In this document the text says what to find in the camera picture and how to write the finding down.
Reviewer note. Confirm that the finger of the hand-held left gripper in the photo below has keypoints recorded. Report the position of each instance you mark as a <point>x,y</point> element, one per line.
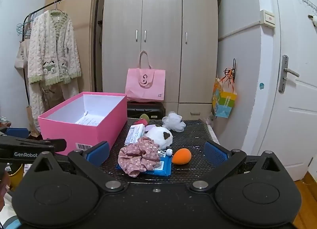
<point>55,144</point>
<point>17,132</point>

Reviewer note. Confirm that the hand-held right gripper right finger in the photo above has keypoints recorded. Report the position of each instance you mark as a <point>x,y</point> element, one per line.
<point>215,154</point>

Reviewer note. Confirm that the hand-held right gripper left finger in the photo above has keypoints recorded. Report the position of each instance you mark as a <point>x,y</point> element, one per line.
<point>97,153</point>

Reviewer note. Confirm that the orange makeup sponge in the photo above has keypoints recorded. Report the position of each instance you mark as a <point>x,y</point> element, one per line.
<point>182,157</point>

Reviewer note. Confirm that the pink cardboard box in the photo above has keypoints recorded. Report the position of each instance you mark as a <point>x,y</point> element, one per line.
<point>104,120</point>

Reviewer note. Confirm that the pink floral scrunchie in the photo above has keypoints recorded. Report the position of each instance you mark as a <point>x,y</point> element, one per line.
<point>136,157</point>

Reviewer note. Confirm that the white tissue packet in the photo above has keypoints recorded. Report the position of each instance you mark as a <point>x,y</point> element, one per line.
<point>133,134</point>

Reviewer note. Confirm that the pink strawberry plush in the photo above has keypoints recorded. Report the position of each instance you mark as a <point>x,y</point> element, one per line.
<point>140,121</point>

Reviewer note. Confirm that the clear plastic wrapper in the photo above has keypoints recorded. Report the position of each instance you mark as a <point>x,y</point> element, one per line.
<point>173,121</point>

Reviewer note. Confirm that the blue wipes packet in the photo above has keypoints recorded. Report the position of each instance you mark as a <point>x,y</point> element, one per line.
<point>163,167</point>

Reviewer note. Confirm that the green makeup sponge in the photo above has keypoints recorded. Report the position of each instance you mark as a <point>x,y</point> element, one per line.
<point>145,117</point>

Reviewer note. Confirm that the white plush with brown patch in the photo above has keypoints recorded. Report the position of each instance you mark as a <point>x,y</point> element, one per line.
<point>156,136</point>

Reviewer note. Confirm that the person's left hand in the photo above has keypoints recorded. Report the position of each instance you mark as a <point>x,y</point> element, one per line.
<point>5,182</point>

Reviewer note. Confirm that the grey striped cloth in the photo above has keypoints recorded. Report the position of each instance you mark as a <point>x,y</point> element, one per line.
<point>214,137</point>

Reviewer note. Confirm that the yellow bucket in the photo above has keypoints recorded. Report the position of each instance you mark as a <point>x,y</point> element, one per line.
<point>16,177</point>

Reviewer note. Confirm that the printed white paper sheet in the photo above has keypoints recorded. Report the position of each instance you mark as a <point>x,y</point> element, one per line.
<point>86,121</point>

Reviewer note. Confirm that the translucent plastic bag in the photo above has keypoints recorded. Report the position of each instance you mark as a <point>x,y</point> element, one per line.
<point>210,119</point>

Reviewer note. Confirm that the colourful paper gift bag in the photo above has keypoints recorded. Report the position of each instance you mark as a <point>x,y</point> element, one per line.
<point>225,102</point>

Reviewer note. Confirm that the fluffy cream pajama pants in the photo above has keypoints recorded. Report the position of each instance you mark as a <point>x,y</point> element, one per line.
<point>70,92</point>

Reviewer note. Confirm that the black suitcase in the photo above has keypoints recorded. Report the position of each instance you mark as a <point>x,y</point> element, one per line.
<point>146,111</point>

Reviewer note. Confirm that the beige canvas tote bag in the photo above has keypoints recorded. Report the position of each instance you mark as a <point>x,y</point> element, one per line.
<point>21,55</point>

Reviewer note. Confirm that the white door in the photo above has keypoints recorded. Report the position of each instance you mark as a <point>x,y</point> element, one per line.
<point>292,120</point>

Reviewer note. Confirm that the pink tote bag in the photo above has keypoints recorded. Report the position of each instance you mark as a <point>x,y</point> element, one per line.
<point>146,82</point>

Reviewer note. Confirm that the fluffy cream green pajama jacket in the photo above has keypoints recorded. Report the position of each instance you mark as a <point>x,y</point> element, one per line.
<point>49,45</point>

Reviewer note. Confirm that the beige tall wooden cabinet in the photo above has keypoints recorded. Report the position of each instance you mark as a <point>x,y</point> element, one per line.
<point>81,8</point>

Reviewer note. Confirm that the light grey three-door wardrobe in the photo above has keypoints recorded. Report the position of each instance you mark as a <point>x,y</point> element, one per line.
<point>161,20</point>

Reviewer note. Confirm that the black wall hook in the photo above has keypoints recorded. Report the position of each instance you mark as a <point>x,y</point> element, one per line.
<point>234,64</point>

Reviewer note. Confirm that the white wall switch box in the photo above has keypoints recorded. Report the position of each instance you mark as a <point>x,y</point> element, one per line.
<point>267,18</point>

